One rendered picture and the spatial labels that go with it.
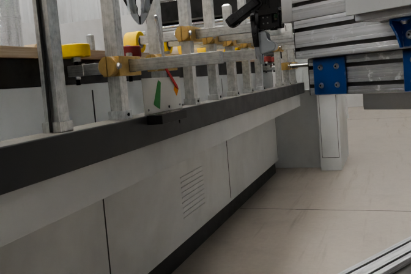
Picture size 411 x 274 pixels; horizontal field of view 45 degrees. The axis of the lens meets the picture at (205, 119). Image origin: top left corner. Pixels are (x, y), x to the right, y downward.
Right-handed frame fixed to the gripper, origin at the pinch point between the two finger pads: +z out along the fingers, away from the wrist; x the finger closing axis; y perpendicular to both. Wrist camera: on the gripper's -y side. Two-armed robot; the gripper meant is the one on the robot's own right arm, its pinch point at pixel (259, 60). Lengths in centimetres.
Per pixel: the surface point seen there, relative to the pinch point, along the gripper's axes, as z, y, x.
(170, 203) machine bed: 53, -50, 39
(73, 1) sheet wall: -205, -660, 891
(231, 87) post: 9, -30, 69
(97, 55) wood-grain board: -5.4, -48.8, -7.4
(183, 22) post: -15.5, -30.3, 19.4
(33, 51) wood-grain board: -6, -49, -37
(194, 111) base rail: 14.7, -26.3, 12.4
